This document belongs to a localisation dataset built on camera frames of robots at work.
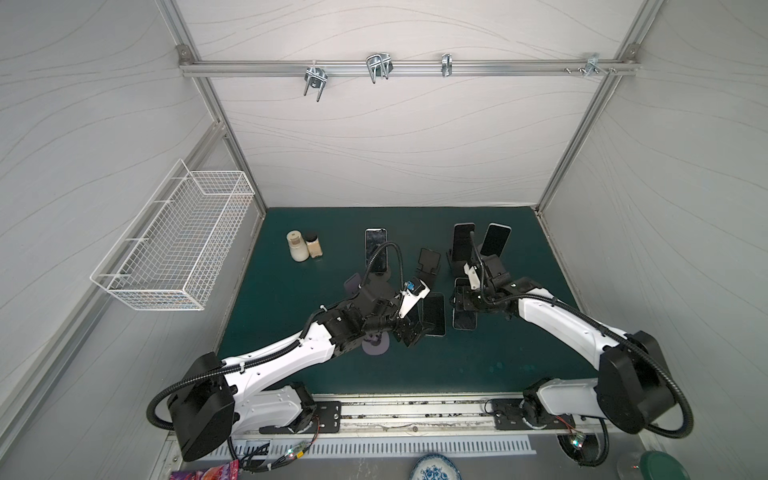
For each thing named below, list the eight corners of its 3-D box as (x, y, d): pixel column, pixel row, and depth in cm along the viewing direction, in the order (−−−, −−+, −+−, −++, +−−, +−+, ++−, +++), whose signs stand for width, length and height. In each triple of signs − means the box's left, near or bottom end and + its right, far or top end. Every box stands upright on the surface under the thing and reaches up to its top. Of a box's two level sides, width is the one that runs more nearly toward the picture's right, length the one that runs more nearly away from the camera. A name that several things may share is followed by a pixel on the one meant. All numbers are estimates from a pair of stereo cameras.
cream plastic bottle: (292, 261, 107) (284, 241, 98) (295, 250, 110) (287, 230, 101) (308, 261, 107) (300, 241, 98) (310, 250, 110) (303, 230, 101)
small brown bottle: (312, 260, 109) (305, 239, 100) (314, 253, 111) (307, 232, 102) (322, 260, 109) (316, 239, 100) (323, 253, 111) (317, 232, 102)
